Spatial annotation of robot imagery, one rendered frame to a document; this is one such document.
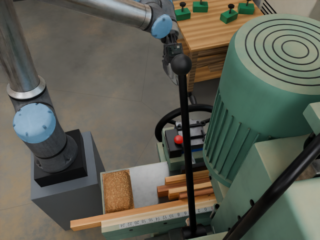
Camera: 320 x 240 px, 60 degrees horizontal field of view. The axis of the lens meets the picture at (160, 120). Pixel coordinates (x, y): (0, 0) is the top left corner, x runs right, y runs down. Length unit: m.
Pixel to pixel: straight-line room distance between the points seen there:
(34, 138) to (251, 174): 0.86
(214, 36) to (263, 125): 1.64
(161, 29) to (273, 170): 0.76
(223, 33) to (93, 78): 1.15
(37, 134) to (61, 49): 1.82
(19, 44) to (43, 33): 2.02
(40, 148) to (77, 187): 0.28
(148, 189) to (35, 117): 0.52
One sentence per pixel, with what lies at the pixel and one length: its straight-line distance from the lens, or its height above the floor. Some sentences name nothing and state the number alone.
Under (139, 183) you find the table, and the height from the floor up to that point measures 0.90.
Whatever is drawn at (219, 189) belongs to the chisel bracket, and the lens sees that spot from 0.76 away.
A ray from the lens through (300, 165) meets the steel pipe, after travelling 0.23.
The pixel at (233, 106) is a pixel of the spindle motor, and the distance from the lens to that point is 0.43.
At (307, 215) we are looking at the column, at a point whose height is 1.52.
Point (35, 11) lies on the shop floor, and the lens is 3.47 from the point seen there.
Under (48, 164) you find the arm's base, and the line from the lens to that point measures 1.27.
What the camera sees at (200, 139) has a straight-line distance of 0.90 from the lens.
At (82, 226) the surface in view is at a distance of 0.89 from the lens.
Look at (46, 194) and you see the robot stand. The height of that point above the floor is 0.55.
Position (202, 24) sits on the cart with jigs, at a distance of 2.13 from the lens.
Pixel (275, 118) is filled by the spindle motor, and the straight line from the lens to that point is 0.40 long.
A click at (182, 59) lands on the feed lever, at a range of 0.45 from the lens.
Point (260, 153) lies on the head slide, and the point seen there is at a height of 1.42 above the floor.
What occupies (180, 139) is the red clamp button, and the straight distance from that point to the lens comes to 0.86.
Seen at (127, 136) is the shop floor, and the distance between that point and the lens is 2.08.
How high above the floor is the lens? 1.76
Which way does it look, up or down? 55 degrees down
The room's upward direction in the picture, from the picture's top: straight up
